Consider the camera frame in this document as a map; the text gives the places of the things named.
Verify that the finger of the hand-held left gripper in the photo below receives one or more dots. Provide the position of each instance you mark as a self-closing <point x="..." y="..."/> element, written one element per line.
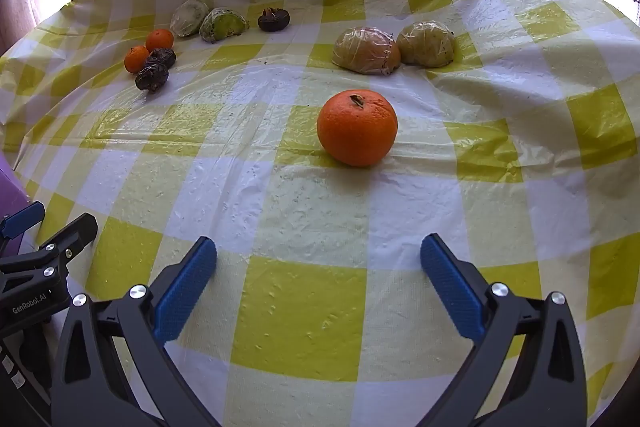
<point x="22" y="217"/>
<point x="75" y="234"/>

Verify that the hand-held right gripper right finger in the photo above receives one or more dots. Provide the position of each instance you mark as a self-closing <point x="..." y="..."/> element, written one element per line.
<point x="452" y="289"/>

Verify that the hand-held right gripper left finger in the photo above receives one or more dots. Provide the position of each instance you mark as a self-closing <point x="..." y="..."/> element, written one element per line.
<point x="182" y="292"/>

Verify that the small orange tangerine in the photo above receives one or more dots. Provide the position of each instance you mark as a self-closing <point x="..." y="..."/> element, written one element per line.
<point x="135" y="59"/>
<point x="159" y="40"/>

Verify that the plastic-wrapped yellow pomelo half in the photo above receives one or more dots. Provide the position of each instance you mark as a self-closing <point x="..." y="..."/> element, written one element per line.
<point x="427" y="44"/>
<point x="365" y="51"/>

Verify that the purple box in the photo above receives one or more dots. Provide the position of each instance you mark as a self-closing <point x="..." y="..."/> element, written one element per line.
<point x="7" y="184"/>

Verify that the yellow checked plastic tablecloth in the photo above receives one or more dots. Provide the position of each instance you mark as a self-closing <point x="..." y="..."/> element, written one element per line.
<point x="300" y="217"/>

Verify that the dark purple mangosteen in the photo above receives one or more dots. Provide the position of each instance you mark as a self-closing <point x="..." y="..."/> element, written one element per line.
<point x="151" y="78"/>
<point x="273" y="20"/>
<point x="162" y="57"/>

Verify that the large orange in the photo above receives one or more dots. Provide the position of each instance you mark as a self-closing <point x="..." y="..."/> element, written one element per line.
<point x="357" y="128"/>

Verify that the plastic-wrapped pale green fruit half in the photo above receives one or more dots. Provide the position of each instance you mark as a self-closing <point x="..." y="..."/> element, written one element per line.
<point x="189" y="18"/>

